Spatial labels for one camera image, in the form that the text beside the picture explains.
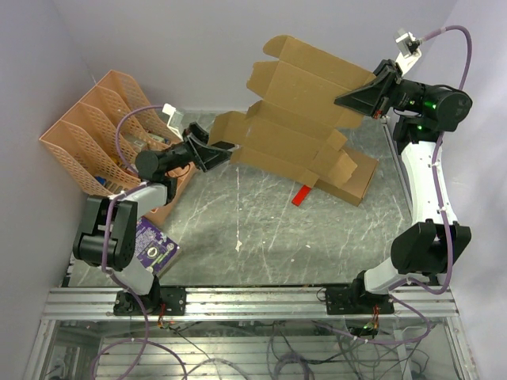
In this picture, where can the red flat block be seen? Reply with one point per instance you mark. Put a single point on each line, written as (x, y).
(301, 195)

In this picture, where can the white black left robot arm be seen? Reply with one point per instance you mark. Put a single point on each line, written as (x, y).
(106, 235)

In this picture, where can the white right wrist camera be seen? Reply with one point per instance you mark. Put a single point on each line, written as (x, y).
(409, 51)

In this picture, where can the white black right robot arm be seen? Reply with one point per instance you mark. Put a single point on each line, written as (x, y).
(436, 239)

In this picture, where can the purple book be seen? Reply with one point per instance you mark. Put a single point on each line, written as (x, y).
(155, 250)

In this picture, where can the aluminium frame rail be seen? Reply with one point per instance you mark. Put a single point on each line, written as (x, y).
(245, 303)

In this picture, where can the closed folded cardboard box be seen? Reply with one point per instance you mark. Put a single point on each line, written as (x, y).
(355, 189)

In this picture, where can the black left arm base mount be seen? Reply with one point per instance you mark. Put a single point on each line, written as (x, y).
(170, 301)

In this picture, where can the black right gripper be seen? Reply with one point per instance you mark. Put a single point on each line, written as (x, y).
(367, 99)

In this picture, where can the cardboard box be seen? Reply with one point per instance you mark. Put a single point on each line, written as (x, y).
(294, 130)
(355, 189)

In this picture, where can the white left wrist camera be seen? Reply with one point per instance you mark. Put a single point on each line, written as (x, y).
(174, 123)

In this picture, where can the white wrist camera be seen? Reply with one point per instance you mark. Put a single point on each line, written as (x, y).
(174, 123)
(409, 51)

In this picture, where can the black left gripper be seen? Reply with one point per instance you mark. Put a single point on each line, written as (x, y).
(205, 157)

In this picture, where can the pink plastic desk organizer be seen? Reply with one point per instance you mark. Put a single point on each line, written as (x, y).
(97, 139)

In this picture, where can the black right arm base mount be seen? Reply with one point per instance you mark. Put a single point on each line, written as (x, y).
(342, 300)

